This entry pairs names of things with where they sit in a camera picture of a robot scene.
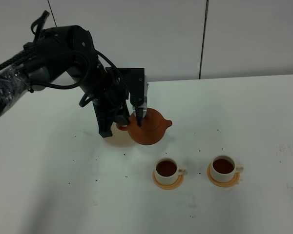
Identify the right orange coaster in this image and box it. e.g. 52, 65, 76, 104
207, 164, 240, 188

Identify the left white teacup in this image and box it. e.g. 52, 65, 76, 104
154, 157, 188, 186

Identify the beige round teapot saucer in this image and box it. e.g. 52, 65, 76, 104
104, 123, 136, 148

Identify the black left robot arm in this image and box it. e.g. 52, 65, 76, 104
0, 25, 129, 137

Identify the black smooth usb cable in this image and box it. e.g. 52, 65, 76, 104
23, 10, 93, 108

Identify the right white teacup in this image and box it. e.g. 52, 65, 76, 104
208, 155, 244, 183

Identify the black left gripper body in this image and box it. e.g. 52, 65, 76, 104
79, 65, 131, 110

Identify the black braided cable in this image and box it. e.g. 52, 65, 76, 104
0, 47, 144, 127

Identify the brown clay teapot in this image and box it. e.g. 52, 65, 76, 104
116, 108, 172, 145

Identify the orange coaster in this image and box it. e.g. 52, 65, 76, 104
207, 164, 240, 188
152, 171, 184, 190

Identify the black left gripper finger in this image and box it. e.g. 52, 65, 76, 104
115, 107, 130, 124
93, 104, 117, 137

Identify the left orange coaster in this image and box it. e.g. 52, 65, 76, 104
152, 171, 184, 190

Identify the white teacup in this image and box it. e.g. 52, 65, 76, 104
208, 155, 244, 183
154, 157, 188, 186

